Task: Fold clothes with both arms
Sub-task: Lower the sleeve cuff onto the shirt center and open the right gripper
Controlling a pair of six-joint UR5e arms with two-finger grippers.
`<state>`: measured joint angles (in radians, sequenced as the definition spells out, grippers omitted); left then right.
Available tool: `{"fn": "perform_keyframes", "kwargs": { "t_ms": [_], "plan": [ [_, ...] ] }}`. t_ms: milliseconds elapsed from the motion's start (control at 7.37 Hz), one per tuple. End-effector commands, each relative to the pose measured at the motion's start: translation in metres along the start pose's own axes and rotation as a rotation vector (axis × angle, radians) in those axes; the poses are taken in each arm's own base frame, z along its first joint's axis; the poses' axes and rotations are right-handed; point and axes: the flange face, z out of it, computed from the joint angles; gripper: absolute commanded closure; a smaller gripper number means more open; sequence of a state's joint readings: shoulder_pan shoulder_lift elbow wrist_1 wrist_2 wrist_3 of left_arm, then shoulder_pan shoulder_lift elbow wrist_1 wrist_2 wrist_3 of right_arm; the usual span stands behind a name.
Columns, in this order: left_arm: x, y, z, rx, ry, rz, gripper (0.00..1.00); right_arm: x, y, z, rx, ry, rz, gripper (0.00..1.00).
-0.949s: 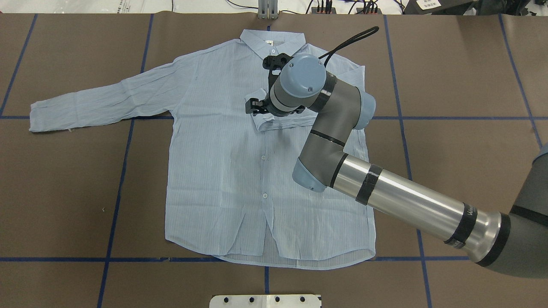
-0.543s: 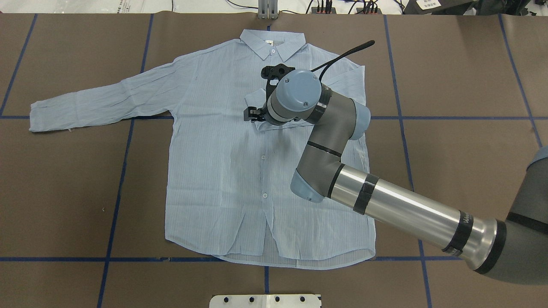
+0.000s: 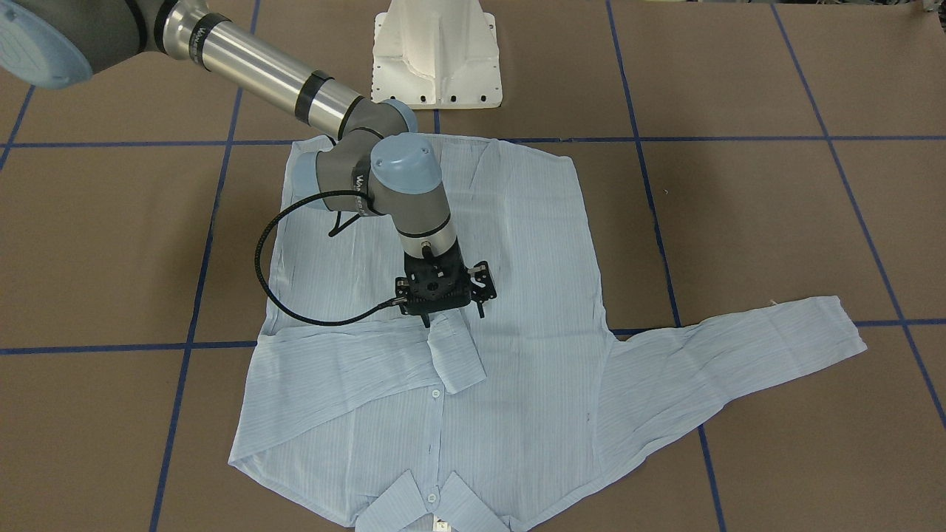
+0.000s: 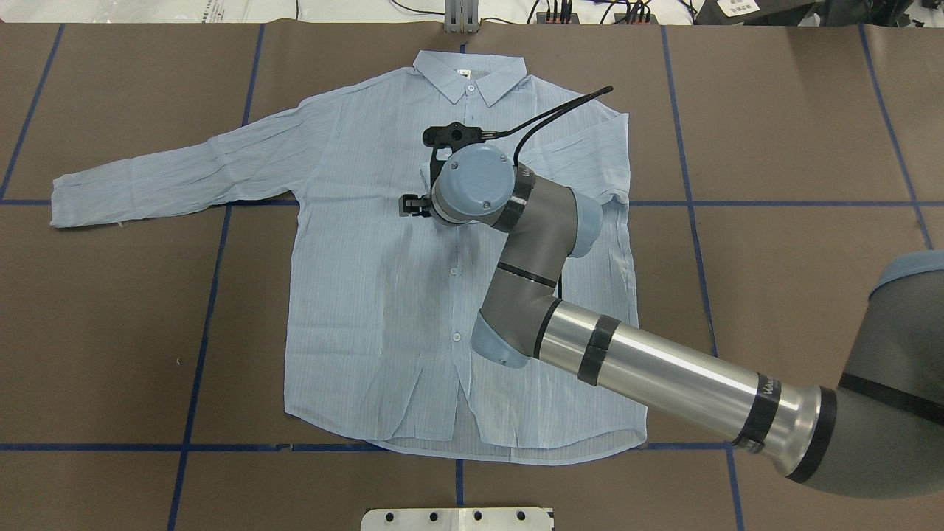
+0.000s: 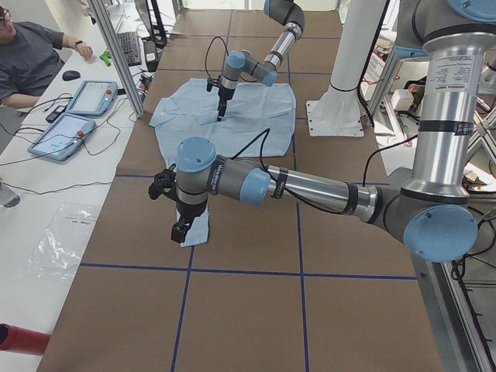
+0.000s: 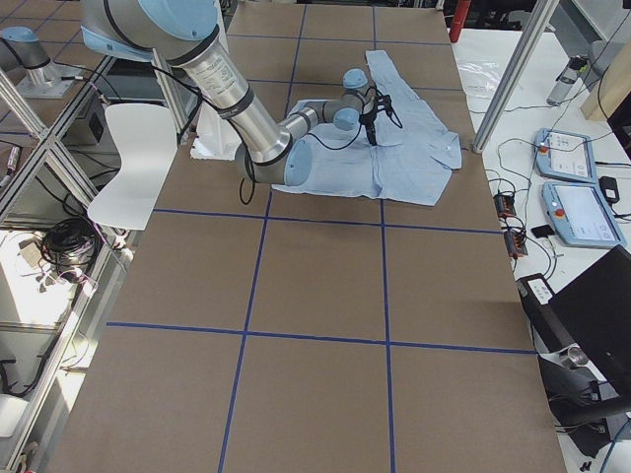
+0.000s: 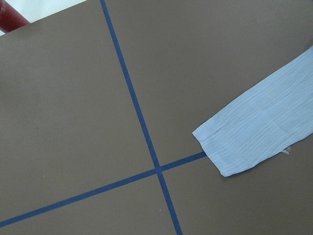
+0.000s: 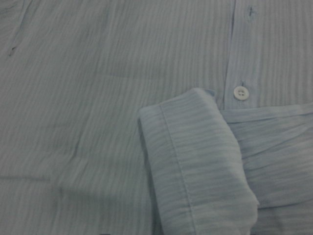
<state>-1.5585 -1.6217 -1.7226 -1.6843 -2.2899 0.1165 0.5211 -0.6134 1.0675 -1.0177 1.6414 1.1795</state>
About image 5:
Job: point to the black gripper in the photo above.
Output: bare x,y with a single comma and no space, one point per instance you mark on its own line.
188,212
225,94

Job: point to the light blue button shirt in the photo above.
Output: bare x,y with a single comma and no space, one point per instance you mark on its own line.
259,121

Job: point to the black keyboard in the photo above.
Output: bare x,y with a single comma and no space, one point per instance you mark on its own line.
130,45

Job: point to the clear plastic bag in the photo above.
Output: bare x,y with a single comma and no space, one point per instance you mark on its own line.
59,252

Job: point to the upper blue teach pendant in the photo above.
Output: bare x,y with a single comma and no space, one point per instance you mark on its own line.
93,98

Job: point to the blue teach pendant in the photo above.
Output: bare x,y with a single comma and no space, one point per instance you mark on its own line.
93,98
63,137

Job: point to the green plastic object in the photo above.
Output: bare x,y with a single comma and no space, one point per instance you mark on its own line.
106,58

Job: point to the lower blue teach pendant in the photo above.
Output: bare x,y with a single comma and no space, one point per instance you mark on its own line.
63,137

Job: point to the black computer mouse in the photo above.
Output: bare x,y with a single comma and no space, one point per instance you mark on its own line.
70,75

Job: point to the black mobile phone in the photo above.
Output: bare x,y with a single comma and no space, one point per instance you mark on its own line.
55,114

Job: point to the clear water bottle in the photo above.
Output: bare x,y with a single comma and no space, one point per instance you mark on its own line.
8,198

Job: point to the red cylinder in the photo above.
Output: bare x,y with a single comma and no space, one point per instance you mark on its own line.
16,339

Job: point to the seated person grey shirt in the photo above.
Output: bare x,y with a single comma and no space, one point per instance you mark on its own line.
30,59

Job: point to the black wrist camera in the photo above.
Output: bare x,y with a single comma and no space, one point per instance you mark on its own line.
211,83
164,183

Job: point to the white pillar with base plate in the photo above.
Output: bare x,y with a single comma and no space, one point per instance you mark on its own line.
337,112

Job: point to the aluminium frame post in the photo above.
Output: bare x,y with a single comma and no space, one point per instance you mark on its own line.
108,33

